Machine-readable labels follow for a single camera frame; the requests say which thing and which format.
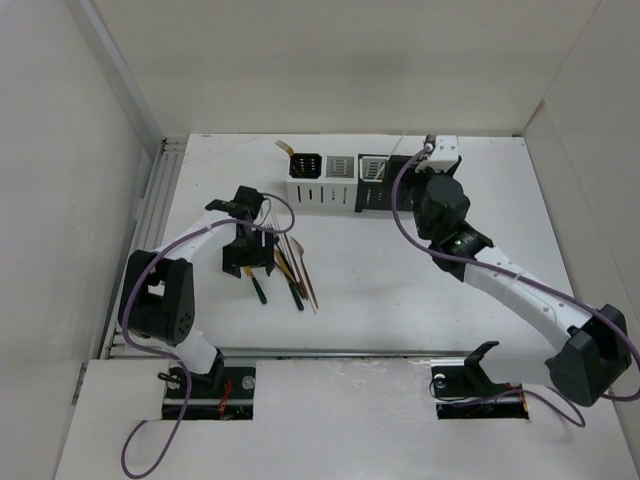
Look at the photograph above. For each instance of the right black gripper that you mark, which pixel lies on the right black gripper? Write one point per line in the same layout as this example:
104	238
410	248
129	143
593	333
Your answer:
432	174

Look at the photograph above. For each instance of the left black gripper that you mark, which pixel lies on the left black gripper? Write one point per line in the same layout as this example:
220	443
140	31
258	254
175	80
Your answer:
260	258

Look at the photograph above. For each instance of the gold fork green handle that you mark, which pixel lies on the gold fork green handle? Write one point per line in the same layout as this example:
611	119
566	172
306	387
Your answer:
285	147

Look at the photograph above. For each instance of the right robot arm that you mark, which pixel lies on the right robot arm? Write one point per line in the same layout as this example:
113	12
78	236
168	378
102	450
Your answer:
590	346

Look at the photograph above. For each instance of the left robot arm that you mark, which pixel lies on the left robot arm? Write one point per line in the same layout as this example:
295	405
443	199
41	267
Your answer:
157	312

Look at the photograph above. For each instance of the copper chopstick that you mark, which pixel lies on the copper chopstick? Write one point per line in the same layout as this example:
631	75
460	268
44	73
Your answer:
302	273

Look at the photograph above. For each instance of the white chopstick long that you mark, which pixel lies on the white chopstick long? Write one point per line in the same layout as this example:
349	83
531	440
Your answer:
290	264

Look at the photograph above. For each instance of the black utensil container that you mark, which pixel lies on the black utensil container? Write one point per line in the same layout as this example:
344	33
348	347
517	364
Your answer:
375	179

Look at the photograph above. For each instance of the white utensil container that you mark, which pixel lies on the white utensil container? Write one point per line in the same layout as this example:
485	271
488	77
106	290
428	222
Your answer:
319	183

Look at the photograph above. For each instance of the bronze knife green handle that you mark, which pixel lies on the bronze knife green handle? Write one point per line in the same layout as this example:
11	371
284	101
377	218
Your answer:
282	265

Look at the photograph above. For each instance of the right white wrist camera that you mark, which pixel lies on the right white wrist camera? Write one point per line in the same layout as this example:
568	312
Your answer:
438	152

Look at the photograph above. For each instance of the aluminium rail front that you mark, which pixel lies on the aluminium rail front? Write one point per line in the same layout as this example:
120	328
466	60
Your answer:
305	353

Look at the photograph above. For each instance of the aluminium rail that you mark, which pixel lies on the aluminium rail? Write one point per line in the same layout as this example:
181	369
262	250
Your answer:
150	213
305	353

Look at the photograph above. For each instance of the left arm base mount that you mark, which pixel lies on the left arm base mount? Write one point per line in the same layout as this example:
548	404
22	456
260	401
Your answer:
230	399

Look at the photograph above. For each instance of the aluminium rail left side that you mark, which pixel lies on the aluminium rail left side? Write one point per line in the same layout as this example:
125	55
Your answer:
150	213

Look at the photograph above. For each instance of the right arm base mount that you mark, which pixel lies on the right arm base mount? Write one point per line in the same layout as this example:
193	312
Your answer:
466	394

